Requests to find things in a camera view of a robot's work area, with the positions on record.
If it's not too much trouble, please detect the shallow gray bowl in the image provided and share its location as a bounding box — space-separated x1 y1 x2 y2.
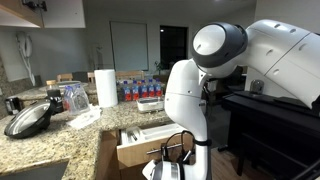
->
56 80 83 90

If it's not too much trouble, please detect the black digital piano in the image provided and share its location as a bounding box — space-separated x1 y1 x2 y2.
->
221 89 320 180

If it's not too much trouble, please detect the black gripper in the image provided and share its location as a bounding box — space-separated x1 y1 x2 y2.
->
161 143 194 164

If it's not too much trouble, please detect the white cutlery tray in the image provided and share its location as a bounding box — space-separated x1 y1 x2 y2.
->
120 123 186 145

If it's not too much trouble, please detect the white wall board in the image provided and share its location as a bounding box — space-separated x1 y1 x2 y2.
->
109 21 150 72

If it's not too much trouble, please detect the wooden drawer with steel handle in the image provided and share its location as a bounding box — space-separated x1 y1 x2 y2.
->
116 122 195 169

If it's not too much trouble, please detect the water bottle red label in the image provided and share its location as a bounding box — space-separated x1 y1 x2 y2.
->
131 79 140 101
139 79 148 99
147 78 156 99
121 80 133 102
154 78 163 98

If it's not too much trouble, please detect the dark gray rug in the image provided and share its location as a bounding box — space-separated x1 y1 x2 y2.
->
206 104 232 151

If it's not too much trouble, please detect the white wall phone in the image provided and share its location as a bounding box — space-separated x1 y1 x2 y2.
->
14 31 37 88

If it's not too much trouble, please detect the narrow wooden chair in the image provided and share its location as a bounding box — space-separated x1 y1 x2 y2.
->
87 71 97 84
56 73 74 83

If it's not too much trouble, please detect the wooden base cabinet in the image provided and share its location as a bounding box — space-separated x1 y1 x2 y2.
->
95 117 188 180

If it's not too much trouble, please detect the wooden upper cabinet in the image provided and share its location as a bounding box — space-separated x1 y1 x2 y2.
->
0 0 45 29

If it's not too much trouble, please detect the black mug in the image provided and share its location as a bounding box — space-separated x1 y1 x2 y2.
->
4 96 23 116

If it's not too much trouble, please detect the black office chair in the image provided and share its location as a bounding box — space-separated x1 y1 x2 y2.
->
216 66 247 94

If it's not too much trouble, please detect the green house plant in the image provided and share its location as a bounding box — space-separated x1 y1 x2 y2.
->
153 60 169 76

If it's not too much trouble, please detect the clear plastic bag of bottles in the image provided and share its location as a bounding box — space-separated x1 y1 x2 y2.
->
62 83 92 116

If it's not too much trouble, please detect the white paper towel roll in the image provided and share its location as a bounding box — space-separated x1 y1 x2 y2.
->
93 68 119 109

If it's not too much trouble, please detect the dark window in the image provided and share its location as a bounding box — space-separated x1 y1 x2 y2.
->
159 25 189 66

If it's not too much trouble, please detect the brown sofa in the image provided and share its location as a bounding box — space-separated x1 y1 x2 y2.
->
153 73 171 88

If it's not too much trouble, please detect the small gray device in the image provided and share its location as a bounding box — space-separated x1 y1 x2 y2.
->
249 79 265 95

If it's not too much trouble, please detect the black bracket in cabinet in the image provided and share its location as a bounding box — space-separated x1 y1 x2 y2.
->
21 0 48 13

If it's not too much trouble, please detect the white cabinet door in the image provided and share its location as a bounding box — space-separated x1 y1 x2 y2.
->
42 0 86 29

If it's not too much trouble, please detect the dark jar with tan lid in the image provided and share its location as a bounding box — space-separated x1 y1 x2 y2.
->
45 79 65 113

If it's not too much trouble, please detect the white plastic lidded container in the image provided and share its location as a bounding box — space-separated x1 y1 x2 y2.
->
136 97 166 114

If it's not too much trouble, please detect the white paper sheet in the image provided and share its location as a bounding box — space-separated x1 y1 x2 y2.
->
65 105 103 131

